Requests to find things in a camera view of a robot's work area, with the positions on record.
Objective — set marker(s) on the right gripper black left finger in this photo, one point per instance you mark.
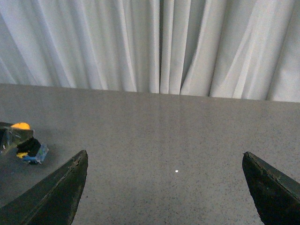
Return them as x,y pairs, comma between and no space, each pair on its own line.
52,201

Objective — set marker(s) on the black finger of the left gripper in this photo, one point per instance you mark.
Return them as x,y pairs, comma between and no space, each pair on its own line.
11,135

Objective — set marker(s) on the white pleated curtain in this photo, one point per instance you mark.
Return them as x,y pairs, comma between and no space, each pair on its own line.
247,49

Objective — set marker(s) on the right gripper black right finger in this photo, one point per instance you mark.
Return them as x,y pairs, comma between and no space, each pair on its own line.
276,195

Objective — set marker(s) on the yellow push button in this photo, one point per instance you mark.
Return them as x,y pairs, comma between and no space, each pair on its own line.
32,151

